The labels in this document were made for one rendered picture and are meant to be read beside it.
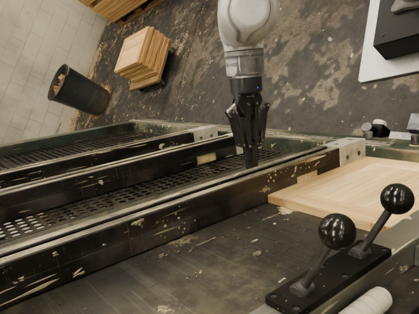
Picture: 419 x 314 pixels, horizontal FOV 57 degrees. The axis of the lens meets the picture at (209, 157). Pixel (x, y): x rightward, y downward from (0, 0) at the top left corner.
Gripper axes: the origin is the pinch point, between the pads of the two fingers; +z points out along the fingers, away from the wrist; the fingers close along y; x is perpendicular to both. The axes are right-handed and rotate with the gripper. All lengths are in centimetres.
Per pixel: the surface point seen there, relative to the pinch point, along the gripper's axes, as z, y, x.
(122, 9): -106, -193, -451
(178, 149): 1.9, -1.4, -35.5
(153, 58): -34, -143, -293
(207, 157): 7.0, -12.3, -35.4
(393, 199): -7, 21, 47
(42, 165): 3, 34, -61
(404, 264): 6.7, 11.6, 43.7
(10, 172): 3, 44, -61
